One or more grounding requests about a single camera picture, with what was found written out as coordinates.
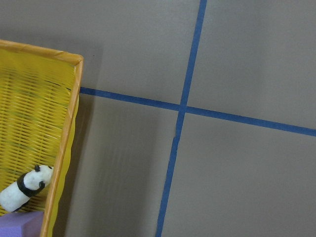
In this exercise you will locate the yellow plastic basket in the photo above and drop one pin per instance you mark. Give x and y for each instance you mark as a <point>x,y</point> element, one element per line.
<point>39,99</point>

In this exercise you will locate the panda toy figure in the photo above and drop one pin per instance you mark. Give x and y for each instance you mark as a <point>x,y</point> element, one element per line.
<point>28,185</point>

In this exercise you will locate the purple foam cube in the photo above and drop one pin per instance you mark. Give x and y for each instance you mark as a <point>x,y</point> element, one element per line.
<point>24,224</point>

